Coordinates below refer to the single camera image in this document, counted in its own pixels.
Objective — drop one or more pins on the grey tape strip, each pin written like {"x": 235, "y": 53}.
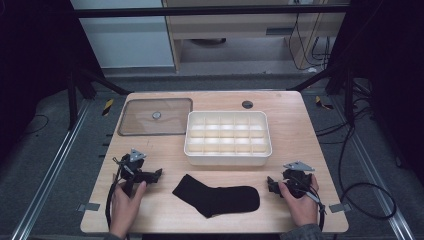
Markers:
{"x": 340, "y": 208}
{"x": 89, "y": 207}

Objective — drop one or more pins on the white cabinet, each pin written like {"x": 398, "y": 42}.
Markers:
{"x": 126, "y": 36}

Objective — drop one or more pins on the aluminium floor rail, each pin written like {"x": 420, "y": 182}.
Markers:
{"x": 50, "y": 170}
{"x": 373, "y": 166}

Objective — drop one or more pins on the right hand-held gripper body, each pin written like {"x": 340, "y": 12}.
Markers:
{"x": 298, "y": 181}

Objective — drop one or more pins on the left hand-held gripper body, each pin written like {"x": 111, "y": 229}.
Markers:
{"x": 131, "y": 166}

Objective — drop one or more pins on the black horizontal frame bar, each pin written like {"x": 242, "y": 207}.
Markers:
{"x": 213, "y": 11}

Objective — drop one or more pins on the person's left hand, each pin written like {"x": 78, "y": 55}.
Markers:
{"x": 123, "y": 211}

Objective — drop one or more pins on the white divided storage box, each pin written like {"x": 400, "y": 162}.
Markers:
{"x": 228, "y": 159}

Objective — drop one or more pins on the yellow black tape piece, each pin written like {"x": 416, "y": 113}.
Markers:
{"x": 322, "y": 103}
{"x": 107, "y": 107}

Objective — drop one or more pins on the person's right hand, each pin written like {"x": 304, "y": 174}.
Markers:
{"x": 305, "y": 210}

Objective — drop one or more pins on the light wooden desk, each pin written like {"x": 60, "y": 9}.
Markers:
{"x": 233, "y": 25}

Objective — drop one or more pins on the black metal stand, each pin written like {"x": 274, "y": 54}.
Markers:
{"x": 349, "y": 96}
{"x": 71, "y": 100}

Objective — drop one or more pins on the transparent box lid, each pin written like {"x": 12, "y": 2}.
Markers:
{"x": 166, "y": 121}

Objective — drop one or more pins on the round dark table grommet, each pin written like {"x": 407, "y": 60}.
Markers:
{"x": 247, "y": 104}

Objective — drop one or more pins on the black sock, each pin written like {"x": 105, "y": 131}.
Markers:
{"x": 216, "y": 199}

